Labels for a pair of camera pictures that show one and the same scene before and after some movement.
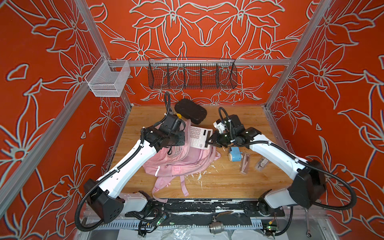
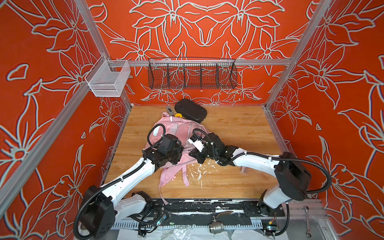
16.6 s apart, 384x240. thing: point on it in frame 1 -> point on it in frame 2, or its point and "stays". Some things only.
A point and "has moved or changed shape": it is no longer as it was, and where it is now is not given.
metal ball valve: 216,227 stays
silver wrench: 308,233 stays
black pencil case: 197,113 stays
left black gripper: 181,140 -> 175,159
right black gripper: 216,141 -> 196,154
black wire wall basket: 192,73 stays
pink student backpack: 185,160 has moved or changed shape
